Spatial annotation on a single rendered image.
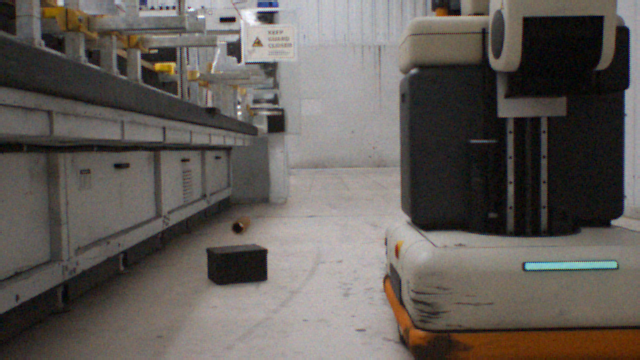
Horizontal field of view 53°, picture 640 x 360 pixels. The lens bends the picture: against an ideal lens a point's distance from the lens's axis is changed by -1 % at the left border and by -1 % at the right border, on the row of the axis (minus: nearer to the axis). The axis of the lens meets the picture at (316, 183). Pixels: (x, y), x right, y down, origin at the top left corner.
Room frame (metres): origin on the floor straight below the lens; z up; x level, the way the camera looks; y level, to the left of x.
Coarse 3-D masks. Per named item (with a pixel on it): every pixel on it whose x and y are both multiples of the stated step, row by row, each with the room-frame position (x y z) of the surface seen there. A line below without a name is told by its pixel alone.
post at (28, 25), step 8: (16, 0) 1.29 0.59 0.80; (24, 0) 1.29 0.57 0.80; (32, 0) 1.29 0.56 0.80; (16, 8) 1.29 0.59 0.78; (24, 8) 1.29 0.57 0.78; (32, 8) 1.29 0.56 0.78; (16, 16) 1.29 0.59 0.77; (24, 16) 1.29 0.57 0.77; (32, 16) 1.29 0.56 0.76; (16, 24) 1.29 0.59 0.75; (24, 24) 1.29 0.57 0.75; (32, 24) 1.29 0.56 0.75; (40, 24) 1.33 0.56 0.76; (24, 32) 1.29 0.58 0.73; (32, 32) 1.29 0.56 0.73; (40, 32) 1.32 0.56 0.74
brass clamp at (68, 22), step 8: (64, 8) 1.52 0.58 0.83; (64, 16) 1.52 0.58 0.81; (72, 16) 1.52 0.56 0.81; (80, 16) 1.53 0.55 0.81; (88, 16) 1.59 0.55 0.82; (64, 24) 1.52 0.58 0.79; (72, 24) 1.52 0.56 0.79; (80, 24) 1.54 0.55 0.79; (88, 24) 1.59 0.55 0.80; (64, 32) 1.55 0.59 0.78; (88, 32) 1.59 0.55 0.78; (96, 32) 1.64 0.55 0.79
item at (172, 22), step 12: (12, 24) 1.59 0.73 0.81; (48, 24) 1.59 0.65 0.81; (96, 24) 1.59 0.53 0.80; (108, 24) 1.59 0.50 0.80; (120, 24) 1.59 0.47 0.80; (132, 24) 1.59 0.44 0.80; (144, 24) 1.59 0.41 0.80; (156, 24) 1.59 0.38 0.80; (168, 24) 1.58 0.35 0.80; (180, 24) 1.58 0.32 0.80
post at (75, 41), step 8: (64, 0) 1.54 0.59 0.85; (72, 0) 1.54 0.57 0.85; (80, 0) 1.56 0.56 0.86; (72, 8) 1.54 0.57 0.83; (80, 8) 1.56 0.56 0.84; (72, 32) 1.54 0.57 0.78; (80, 32) 1.55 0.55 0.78; (72, 40) 1.54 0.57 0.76; (80, 40) 1.55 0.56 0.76; (72, 48) 1.54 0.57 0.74; (80, 48) 1.55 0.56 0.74
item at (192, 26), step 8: (192, 24) 1.83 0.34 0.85; (200, 24) 1.83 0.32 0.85; (120, 32) 1.84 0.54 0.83; (128, 32) 1.84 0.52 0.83; (136, 32) 1.84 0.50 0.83; (144, 32) 1.84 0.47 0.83; (152, 32) 1.84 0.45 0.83; (160, 32) 1.84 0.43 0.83; (168, 32) 1.84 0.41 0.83; (176, 32) 1.84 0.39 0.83; (184, 32) 1.85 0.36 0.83; (192, 32) 1.85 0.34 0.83; (200, 32) 1.85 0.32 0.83
